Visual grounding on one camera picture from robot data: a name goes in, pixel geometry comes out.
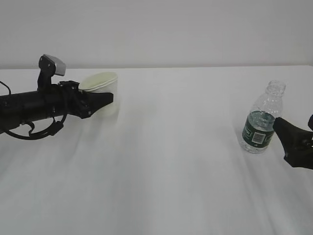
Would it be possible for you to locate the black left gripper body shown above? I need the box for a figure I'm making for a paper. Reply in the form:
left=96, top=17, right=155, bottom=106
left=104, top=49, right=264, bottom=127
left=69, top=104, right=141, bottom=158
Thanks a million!
left=48, top=81, right=98, bottom=119

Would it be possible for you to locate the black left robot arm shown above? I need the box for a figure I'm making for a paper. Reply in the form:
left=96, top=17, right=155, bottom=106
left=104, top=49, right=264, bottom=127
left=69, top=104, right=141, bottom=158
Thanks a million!
left=0, top=81, right=114, bottom=140

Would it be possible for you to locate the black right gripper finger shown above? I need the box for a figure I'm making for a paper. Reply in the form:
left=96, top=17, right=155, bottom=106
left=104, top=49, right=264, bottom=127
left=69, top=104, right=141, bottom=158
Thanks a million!
left=308, top=115, right=313, bottom=130
left=273, top=117, right=313, bottom=154

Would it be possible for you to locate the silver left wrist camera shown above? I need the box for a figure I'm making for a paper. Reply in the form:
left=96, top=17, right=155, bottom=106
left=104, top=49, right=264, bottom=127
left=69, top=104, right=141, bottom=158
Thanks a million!
left=38, top=54, right=66, bottom=86

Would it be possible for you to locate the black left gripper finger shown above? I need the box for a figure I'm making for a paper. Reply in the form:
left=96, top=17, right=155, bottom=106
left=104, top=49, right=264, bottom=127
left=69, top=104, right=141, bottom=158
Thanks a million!
left=82, top=91, right=113, bottom=115

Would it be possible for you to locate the white paper cup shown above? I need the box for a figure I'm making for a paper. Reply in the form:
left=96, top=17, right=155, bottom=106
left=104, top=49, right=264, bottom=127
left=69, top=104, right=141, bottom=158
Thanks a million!
left=80, top=71, right=120, bottom=117

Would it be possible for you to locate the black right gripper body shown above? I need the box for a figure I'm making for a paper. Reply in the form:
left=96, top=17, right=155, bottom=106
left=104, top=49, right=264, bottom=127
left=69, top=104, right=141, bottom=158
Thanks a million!
left=284, top=148, right=313, bottom=169

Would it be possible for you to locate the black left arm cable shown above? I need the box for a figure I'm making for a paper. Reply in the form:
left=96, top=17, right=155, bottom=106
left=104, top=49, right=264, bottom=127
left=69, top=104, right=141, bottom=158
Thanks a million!
left=0, top=80, right=71, bottom=141

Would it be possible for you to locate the clear water bottle green label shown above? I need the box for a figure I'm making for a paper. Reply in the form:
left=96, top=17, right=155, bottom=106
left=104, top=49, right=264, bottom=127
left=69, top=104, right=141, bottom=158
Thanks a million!
left=240, top=80, right=286, bottom=154

